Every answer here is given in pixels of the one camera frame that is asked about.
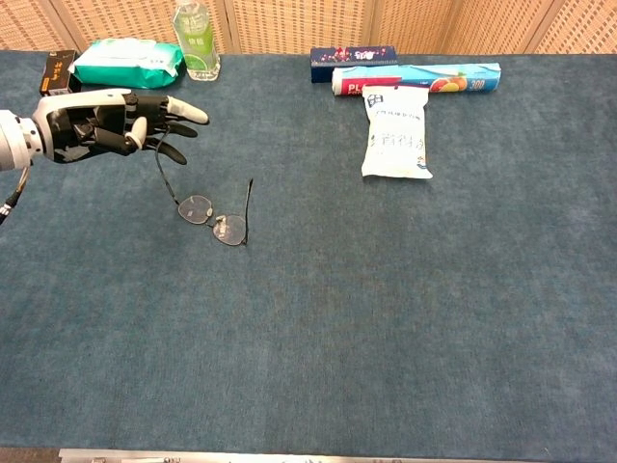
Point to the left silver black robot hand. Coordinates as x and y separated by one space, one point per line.
72 123

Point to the black wire-frame eyeglasses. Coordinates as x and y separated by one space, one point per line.
195 208

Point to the small black carton box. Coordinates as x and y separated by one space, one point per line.
58 74

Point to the green wet wipes pack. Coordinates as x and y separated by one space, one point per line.
125 65

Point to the clear bottle green label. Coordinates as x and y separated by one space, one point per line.
195 43

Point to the woven wicker folding screen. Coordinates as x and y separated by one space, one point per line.
299 24

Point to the long dark blue box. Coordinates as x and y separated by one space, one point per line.
337 55

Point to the white plastic bag pack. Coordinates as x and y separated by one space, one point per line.
395 140

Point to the blue plastic wrap box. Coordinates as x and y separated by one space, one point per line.
410 77

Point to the silver aluminium table rail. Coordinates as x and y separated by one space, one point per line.
337 455

